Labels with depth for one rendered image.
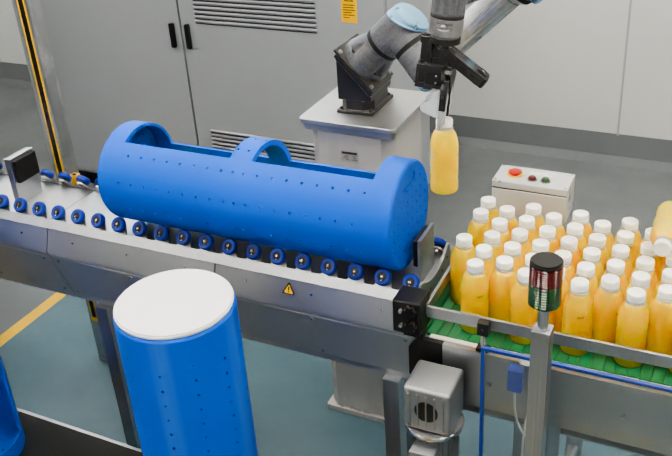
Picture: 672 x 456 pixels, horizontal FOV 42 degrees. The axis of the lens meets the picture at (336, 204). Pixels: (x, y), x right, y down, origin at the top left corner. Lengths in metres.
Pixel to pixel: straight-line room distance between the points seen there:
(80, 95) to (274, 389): 2.21
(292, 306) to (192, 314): 0.41
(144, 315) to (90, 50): 2.87
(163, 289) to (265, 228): 0.31
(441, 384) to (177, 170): 0.89
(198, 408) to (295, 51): 2.29
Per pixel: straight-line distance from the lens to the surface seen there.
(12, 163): 2.85
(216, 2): 4.16
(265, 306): 2.37
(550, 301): 1.71
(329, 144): 2.66
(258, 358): 3.53
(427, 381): 2.02
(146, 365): 2.00
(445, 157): 2.03
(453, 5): 1.92
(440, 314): 2.04
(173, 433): 2.11
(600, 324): 2.02
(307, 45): 3.97
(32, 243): 2.82
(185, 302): 2.03
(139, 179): 2.40
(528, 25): 4.94
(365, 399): 3.17
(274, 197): 2.17
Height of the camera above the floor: 2.15
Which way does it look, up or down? 28 degrees down
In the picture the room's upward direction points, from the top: 4 degrees counter-clockwise
